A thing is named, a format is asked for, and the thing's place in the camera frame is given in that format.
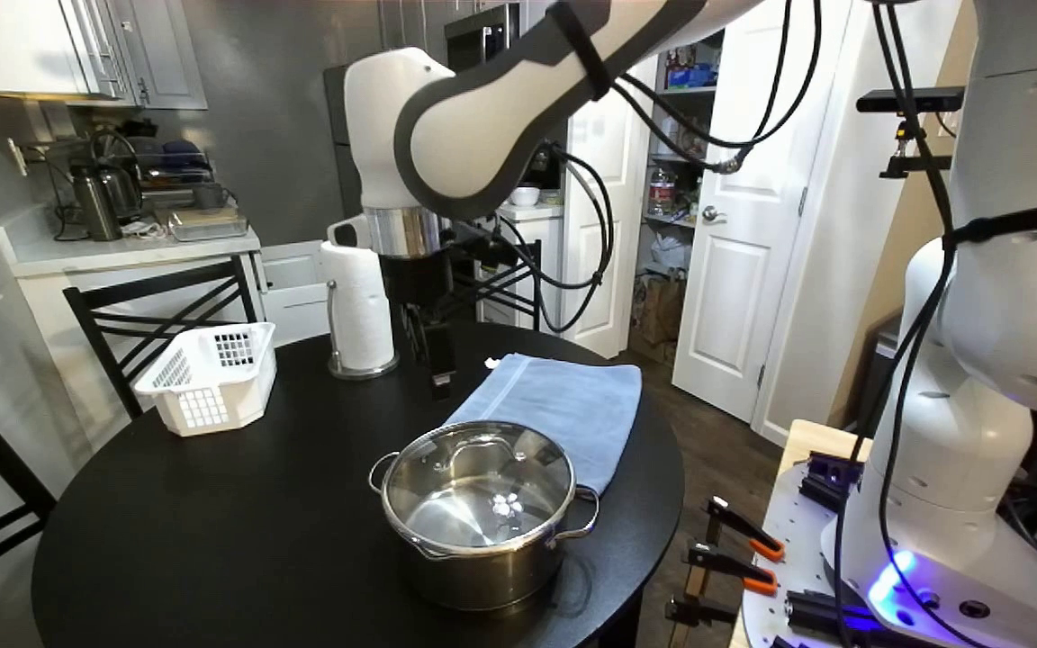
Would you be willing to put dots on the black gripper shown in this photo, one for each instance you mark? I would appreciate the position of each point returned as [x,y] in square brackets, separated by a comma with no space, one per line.
[422,289]

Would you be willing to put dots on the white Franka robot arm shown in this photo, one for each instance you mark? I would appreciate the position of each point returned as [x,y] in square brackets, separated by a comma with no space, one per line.
[1022,300]

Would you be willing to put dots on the robot base platform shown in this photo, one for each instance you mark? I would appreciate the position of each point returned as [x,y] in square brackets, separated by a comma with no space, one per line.
[791,527]

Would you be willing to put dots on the white paper towel roll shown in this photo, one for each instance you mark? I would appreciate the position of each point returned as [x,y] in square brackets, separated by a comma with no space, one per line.
[361,307]

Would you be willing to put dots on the blue towel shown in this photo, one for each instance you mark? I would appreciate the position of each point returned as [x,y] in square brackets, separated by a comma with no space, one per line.
[566,408]

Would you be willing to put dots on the silver metal pot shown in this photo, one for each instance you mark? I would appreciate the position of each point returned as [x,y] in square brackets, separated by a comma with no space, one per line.
[482,582]

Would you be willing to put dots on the white kitchen stove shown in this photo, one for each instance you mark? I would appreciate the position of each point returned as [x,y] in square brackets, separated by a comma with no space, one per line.
[537,265]

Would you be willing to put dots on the stainless steel refrigerator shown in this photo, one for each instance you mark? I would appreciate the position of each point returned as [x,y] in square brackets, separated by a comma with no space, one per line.
[331,144]

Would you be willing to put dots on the pantry shelves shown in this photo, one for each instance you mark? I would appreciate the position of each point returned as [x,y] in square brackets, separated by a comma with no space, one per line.
[667,239]

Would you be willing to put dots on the white plastic basket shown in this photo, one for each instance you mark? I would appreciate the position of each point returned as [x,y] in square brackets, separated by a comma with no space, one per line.
[200,408]

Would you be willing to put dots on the black wooden chair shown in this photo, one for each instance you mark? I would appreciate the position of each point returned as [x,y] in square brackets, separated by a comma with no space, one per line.
[158,283]

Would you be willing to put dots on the white panel door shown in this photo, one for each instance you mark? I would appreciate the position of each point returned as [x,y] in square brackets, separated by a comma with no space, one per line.
[745,274]

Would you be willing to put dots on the black microwave oven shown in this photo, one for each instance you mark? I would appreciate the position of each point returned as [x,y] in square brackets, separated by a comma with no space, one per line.
[475,42]

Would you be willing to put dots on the black orange clamp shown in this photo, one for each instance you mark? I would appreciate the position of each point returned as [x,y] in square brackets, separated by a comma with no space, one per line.
[699,611]
[751,535]
[736,569]

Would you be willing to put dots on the white kitchen counter cabinet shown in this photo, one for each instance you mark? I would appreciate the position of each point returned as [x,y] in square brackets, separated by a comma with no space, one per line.
[97,258]

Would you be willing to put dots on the black coffee maker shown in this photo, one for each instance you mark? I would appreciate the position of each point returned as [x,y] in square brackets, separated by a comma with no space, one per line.
[92,191]

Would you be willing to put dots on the black controller box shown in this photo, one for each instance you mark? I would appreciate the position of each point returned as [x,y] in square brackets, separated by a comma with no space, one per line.
[829,481]

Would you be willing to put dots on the black camera on mount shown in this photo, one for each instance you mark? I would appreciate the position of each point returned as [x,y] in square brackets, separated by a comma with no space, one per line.
[910,99]

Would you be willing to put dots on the white wall cabinet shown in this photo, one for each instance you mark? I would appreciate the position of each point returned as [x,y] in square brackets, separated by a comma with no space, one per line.
[14,48]

